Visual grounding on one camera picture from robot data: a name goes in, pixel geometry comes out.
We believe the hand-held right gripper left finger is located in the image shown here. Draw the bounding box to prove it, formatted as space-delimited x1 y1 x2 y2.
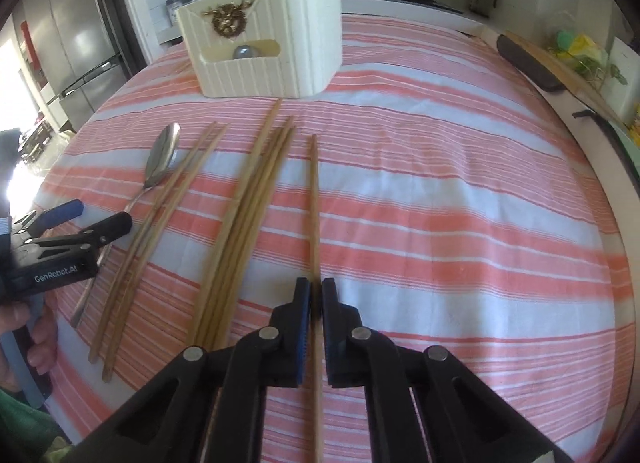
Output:
65 277 313 463

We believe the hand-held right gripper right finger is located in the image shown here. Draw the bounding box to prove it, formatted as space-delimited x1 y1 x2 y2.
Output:
320 277 576 463

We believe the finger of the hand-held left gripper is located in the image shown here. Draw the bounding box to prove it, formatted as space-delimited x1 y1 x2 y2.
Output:
30 212 133 251
25 199 84 239

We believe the metal spoon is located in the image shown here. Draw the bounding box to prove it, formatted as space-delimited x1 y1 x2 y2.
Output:
70 122 182 329

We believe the white ribbed utensil holder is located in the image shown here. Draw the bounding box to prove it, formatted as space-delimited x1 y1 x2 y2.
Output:
175 0 343 99

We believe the person's left hand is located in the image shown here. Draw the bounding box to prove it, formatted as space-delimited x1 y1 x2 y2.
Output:
0 303 59 372

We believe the person's green clothing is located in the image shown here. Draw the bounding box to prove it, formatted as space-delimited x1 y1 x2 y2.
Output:
0 387 68 463

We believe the grey refrigerator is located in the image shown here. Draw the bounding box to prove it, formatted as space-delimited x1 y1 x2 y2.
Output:
12 0 123 129

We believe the black chair back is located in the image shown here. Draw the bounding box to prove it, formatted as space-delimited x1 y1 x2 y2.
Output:
496 34 566 93

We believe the wooden cutting board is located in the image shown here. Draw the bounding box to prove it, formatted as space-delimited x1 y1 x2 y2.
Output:
505 30 623 126

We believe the pale green container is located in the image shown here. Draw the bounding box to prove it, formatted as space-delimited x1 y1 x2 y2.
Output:
619 120 640 156

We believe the plastic bag with sponges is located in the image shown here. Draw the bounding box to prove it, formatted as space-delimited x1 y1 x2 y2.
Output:
547 30 610 76

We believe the dark door frame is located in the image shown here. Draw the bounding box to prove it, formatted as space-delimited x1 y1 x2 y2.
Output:
87 0 148 76

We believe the wire rack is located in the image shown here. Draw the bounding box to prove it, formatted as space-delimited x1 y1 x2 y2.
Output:
550 46 613 89

